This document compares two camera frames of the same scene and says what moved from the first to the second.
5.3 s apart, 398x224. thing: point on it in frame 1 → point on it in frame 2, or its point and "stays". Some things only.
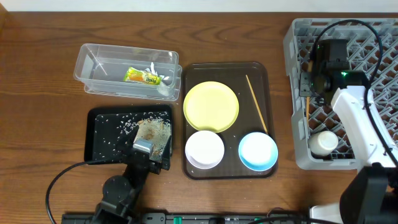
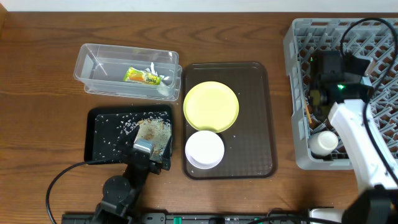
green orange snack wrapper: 135,74 stays
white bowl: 204,149 stays
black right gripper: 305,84 → 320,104
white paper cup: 322,143 stays
